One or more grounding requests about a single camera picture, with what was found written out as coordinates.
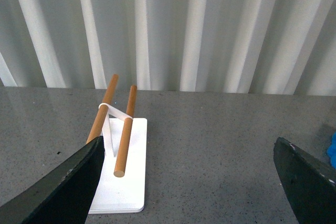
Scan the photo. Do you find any white rack with wooden rods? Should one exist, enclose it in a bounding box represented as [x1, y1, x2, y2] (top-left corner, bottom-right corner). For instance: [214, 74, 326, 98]
[87, 74, 148, 215]

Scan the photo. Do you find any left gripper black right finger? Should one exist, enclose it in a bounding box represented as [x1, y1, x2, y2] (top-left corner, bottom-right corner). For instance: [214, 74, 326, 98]
[274, 137, 335, 223]

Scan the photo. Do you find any blue microfiber cloth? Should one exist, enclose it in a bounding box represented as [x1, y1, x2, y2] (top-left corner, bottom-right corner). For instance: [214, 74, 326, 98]
[327, 133, 336, 168]

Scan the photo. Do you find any white pleated curtain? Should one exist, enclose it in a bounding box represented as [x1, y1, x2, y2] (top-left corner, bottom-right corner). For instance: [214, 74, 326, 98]
[1, 0, 335, 95]

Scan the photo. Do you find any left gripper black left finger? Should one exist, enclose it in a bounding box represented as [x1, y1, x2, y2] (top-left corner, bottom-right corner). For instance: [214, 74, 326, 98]
[1, 136, 104, 223]

